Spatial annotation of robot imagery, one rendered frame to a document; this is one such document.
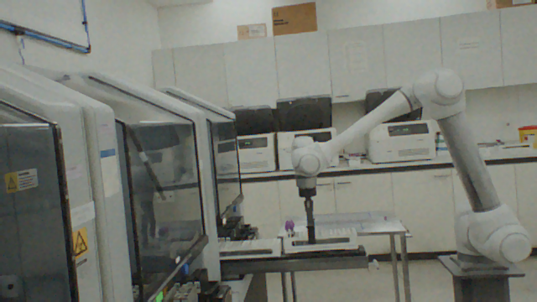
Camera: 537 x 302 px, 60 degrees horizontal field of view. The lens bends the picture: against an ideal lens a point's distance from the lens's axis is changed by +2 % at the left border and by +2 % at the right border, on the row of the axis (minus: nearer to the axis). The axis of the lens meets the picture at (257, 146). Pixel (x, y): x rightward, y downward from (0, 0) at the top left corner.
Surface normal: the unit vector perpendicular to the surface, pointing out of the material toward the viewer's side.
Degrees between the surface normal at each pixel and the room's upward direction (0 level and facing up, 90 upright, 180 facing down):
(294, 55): 90
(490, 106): 90
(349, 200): 90
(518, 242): 100
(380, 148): 90
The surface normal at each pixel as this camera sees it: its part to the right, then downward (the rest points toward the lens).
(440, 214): -0.12, 0.07
